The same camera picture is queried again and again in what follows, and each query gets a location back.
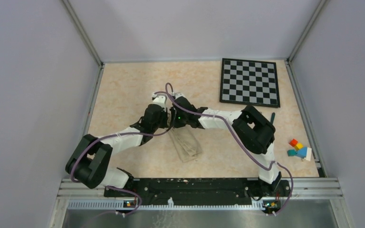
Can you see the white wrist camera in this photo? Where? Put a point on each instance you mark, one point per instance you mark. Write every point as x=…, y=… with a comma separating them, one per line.
x=178, y=95
x=159, y=99

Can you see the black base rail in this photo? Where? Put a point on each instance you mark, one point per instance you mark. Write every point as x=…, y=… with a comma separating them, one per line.
x=206, y=191

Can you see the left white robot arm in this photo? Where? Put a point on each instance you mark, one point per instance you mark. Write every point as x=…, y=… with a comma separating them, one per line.
x=89, y=163

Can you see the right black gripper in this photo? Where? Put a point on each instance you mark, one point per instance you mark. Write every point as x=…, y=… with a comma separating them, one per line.
x=173, y=122

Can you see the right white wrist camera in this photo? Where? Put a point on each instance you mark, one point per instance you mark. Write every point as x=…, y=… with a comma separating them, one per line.
x=178, y=95

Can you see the gold spoon green handle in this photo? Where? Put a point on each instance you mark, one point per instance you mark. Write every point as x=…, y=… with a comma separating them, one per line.
x=273, y=115

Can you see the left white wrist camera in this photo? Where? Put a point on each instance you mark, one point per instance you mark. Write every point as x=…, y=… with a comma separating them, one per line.
x=159, y=99

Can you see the colourful toy blocks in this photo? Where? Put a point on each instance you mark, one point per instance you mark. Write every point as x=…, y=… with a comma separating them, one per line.
x=299, y=150

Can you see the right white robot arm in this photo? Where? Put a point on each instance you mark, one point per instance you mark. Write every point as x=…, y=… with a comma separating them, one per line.
x=251, y=130

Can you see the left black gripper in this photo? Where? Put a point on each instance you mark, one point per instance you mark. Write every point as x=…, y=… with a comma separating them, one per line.
x=164, y=113

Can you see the black white checkerboard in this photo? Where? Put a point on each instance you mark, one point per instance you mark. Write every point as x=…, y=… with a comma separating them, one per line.
x=249, y=82

